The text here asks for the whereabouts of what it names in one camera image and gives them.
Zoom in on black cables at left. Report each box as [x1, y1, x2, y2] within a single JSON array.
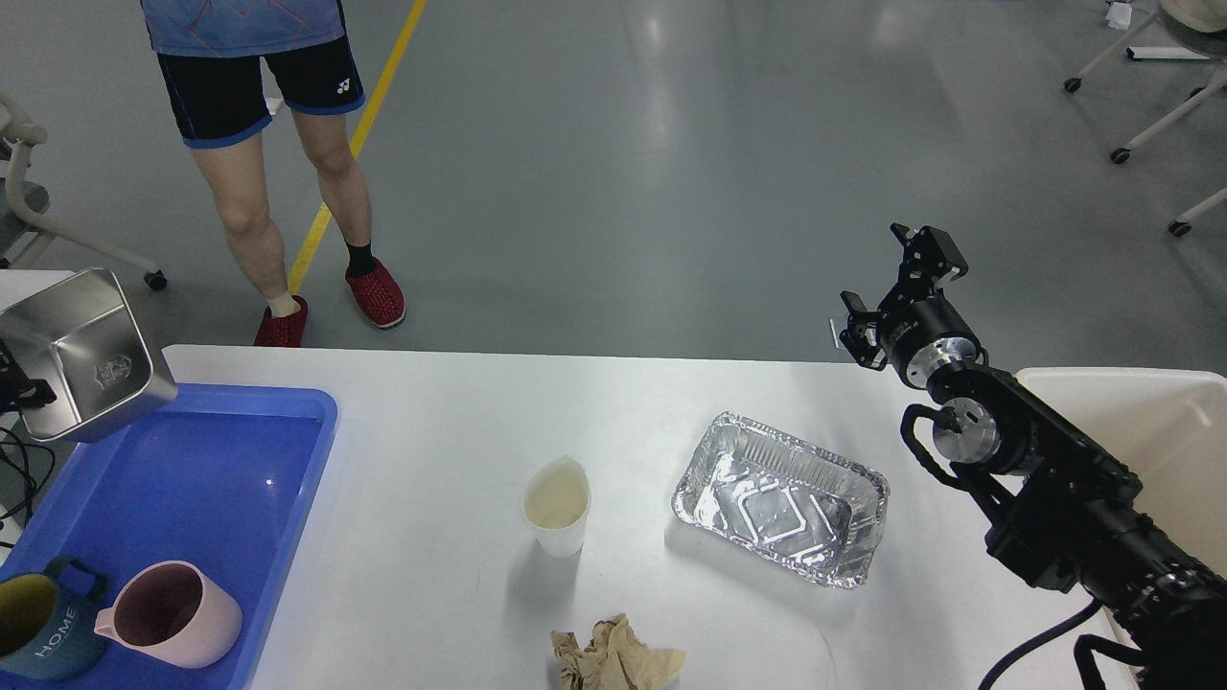
[[0, 426, 56, 552]]

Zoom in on person in blue shirt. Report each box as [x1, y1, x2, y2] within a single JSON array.
[[140, 1, 407, 347]]

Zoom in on white plastic bin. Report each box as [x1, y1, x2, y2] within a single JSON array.
[[989, 367, 1226, 689]]

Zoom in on square stainless steel container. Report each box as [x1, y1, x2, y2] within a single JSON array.
[[1, 266, 178, 443]]

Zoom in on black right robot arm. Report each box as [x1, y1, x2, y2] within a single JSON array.
[[840, 223, 1226, 689]]

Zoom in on aluminium foil tray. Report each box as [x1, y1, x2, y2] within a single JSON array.
[[671, 411, 891, 591]]

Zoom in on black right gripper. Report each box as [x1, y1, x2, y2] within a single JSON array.
[[838, 222, 984, 389]]

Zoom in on blue home mug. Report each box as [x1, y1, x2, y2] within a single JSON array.
[[1, 556, 109, 681]]

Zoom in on blue plastic tray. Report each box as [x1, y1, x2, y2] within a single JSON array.
[[2, 384, 337, 689]]

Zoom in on clear floor plate left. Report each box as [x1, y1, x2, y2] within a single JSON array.
[[828, 318, 845, 351]]

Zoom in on white rolling stand left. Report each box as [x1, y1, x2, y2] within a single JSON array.
[[1, 92, 168, 291]]

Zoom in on pink plastic mug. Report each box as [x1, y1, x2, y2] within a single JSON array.
[[93, 560, 243, 669]]

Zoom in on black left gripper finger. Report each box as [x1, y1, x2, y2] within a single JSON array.
[[1, 340, 58, 413]]

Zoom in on white wheeled chair base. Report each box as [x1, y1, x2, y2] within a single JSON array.
[[1064, 0, 1227, 238]]

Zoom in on crumpled brown paper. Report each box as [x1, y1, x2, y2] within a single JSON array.
[[548, 614, 687, 689]]

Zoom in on white paper cup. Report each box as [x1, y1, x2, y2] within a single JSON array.
[[521, 457, 591, 557]]

